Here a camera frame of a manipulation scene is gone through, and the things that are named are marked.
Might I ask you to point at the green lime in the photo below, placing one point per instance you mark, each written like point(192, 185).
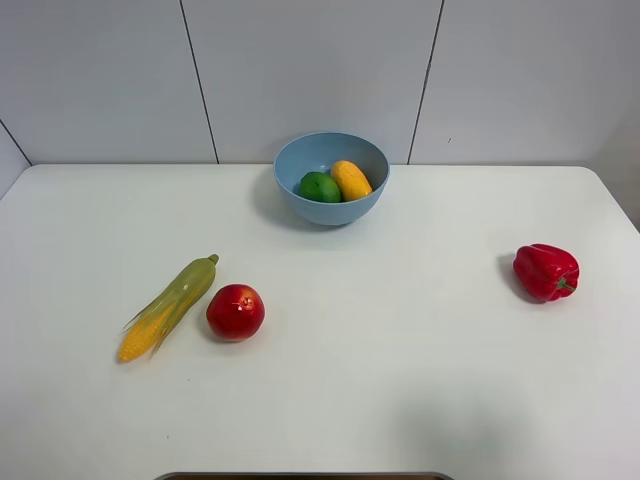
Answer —
point(319, 187)

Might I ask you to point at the yellow mango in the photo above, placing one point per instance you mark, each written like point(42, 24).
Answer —
point(352, 182)

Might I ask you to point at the red apple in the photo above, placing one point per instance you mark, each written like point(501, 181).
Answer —
point(235, 313)

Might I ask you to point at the blue plastic bowl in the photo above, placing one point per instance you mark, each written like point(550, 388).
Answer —
point(317, 152)

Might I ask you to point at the corn cob with husk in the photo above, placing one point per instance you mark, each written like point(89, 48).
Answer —
point(149, 328)

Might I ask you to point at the red bell pepper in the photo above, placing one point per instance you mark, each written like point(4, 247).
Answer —
point(546, 272)

